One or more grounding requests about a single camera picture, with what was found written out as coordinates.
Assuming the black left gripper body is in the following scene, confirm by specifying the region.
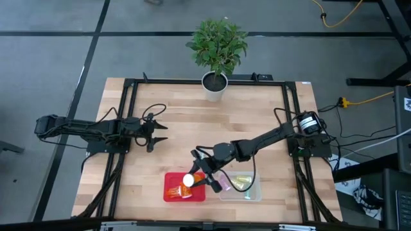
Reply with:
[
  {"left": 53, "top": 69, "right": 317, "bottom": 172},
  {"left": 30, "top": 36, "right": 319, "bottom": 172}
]
[{"left": 134, "top": 112, "right": 155, "bottom": 153}]

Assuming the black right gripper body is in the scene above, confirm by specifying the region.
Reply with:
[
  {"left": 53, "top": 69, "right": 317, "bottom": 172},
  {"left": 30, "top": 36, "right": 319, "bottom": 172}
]
[{"left": 191, "top": 146, "right": 225, "bottom": 194}]

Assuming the purple small vial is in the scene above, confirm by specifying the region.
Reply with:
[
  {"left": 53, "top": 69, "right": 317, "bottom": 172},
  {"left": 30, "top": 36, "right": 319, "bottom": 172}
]
[{"left": 218, "top": 175, "right": 231, "bottom": 192}]

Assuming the red plastic bin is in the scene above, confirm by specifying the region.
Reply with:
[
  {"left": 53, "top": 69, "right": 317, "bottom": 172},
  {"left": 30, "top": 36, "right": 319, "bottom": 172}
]
[{"left": 162, "top": 171, "right": 206, "bottom": 203}]

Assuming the clear plastic bin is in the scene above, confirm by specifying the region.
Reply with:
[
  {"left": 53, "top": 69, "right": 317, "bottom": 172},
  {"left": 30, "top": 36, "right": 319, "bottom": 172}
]
[{"left": 218, "top": 170, "right": 263, "bottom": 203}]

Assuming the white plant pot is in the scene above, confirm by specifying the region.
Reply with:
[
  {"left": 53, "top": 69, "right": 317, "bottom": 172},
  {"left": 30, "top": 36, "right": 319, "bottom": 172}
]
[{"left": 201, "top": 71, "right": 229, "bottom": 103}]

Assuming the green leafy plant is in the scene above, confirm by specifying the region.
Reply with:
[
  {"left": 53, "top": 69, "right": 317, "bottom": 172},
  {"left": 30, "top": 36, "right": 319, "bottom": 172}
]
[{"left": 185, "top": 17, "right": 249, "bottom": 76}]

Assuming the grey furniture leg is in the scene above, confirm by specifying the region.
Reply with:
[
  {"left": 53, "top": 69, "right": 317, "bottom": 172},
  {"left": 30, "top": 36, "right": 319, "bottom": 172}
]
[{"left": 0, "top": 140, "right": 25, "bottom": 155}]

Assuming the white black patterned bag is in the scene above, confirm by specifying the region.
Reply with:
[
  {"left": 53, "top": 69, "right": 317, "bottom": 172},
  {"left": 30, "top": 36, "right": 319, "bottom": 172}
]
[{"left": 333, "top": 153, "right": 385, "bottom": 221}]

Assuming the black equipment box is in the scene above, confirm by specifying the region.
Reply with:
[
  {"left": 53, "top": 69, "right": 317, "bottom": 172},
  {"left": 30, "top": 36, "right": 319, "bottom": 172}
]
[{"left": 381, "top": 168, "right": 411, "bottom": 231}]

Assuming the grey computer tower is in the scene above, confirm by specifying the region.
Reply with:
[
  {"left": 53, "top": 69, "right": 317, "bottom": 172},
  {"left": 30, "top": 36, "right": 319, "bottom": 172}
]
[{"left": 394, "top": 85, "right": 411, "bottom": 174}]

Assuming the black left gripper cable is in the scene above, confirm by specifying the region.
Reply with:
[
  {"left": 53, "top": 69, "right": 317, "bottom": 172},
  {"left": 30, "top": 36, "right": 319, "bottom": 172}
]
[{"left": 141, "top": 103, "right": 167, "bottom": 121}]

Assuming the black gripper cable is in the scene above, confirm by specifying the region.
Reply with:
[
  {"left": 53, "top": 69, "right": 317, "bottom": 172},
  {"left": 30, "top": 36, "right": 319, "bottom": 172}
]
[
  {"left": 141, "top": 103, "right": 167, "bottom": 121},
  {"left": 218, "top": 153, "right": 257, "bottom": 193}
]

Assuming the black metal table frame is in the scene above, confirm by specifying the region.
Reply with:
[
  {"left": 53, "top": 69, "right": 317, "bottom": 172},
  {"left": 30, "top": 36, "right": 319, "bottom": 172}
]
[{"left": 72, "top": 72, "right": 343, "bottom": 224}]

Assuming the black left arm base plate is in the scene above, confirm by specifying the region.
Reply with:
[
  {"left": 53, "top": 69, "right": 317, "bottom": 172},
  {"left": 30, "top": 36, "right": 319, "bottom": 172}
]
[{"left": 85, "top": 133, "right": 132, "bottom": 155}]

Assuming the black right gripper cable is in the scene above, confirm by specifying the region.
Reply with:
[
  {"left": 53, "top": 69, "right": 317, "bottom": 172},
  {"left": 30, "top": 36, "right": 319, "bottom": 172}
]
[{"left": 218, "top": 153, "right": 257, "bottom": 193}]

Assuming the black bracket device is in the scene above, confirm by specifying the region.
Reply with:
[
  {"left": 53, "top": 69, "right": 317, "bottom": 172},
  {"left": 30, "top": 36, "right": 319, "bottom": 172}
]
[{"left": 229, "top": 72, "right": 274, "bottom": 81}]

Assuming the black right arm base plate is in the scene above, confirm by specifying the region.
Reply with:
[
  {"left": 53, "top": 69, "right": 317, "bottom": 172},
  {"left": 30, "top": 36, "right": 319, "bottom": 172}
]
[{"left": 287, "top": 133, "right": 333, "bottom": 158}]

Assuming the yellow cord with plug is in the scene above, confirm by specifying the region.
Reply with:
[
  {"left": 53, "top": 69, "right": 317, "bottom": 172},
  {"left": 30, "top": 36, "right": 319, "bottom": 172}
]
[{"left": 340, "top": 82, "right": 411, "bottom": 108}]

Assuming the white cable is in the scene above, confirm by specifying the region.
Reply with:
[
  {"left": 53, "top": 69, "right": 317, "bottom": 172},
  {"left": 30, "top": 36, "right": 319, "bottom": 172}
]
[{"left": 342, "top": 127, "right": 411, "bottom": 158}]

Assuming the black desk leg frame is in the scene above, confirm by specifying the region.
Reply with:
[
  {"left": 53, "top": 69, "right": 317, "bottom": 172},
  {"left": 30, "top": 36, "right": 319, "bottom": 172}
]
[{"left": 345, "top": 0, "right": 411, "bottom": 87}]

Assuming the yellow extension cord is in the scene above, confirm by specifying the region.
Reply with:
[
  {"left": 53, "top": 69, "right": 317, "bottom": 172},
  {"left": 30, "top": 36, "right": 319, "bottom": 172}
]
[{"left": 311, "top": 0, "right": 364, "bottom": 28}]

